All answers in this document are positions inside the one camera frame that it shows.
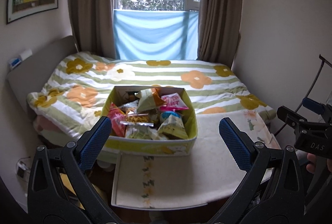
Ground right hand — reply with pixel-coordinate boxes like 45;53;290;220
306;153;332;173

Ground yellow green cardboard box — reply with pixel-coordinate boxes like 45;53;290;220
101;86;198;156

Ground pink strawberry snack bag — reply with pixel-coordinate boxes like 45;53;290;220
159;93;188;112

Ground floral striped duvet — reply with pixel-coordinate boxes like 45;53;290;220
26;52;276;138

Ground blue cream waffle snack bag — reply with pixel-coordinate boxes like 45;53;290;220
157;111;188;140

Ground cream orange snack bag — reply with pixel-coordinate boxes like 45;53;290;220
135;88;166;113

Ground brown curtain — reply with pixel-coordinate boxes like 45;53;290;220
67;0;116;58
198;0;243;67

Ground black stand with cable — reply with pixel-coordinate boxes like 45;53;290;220
274;54;331;137

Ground left brown curtain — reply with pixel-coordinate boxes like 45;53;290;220
67;0;116;58

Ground right brown curtain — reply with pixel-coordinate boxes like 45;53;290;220
198;0;243;67

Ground grey headboard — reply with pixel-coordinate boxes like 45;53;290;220
6;36;77;117

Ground blue white item on headboard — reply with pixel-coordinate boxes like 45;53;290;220
9;49;33;70

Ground pink striped snack bag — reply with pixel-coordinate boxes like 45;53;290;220
107;103;126;138

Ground light blue window cloth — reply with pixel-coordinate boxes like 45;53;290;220
114;9;199;61

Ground gold chocolate snack bag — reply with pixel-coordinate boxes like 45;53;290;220
120;107;154;127

